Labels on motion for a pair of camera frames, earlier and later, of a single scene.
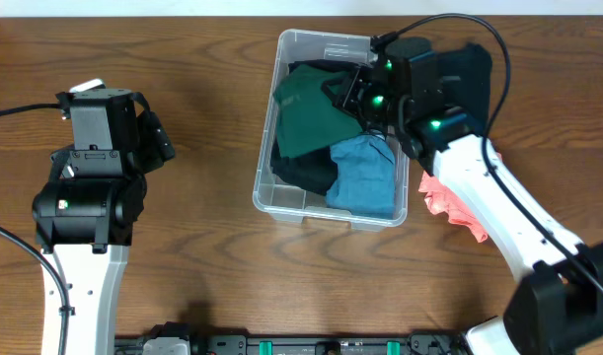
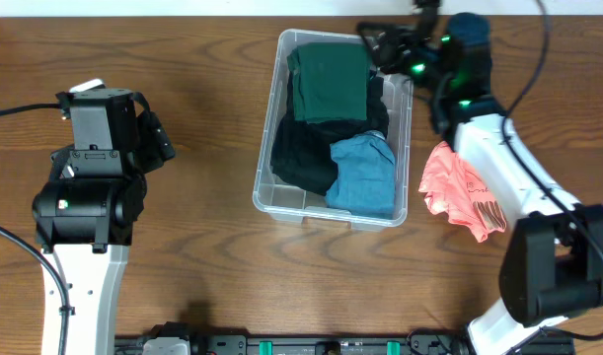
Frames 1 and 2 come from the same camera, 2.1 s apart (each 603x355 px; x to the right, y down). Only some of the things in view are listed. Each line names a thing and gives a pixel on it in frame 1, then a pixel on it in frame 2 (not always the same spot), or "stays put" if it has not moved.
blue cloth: (366, 177) stays put
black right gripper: (359, 81) to (398, 40)
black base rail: (182, 339) stays put
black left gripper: (150, 143) stays put
